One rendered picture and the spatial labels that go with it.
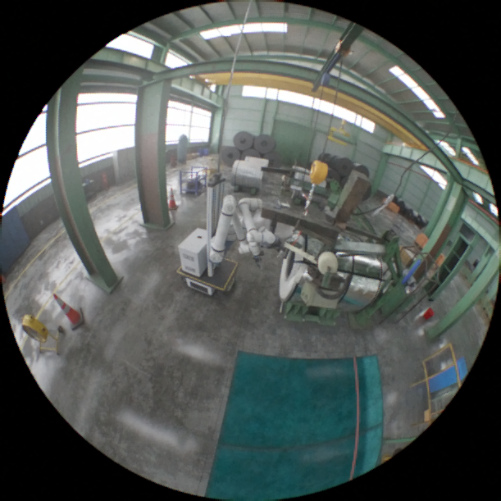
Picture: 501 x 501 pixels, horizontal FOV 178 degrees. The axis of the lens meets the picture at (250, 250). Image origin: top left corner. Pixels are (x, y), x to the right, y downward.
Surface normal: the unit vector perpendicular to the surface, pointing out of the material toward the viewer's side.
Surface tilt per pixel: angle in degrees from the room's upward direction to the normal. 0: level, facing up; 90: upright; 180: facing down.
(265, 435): 0
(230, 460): 0
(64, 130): 90
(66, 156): 90
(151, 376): 0
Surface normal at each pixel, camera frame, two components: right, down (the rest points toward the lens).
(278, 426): 0.14, -0.77
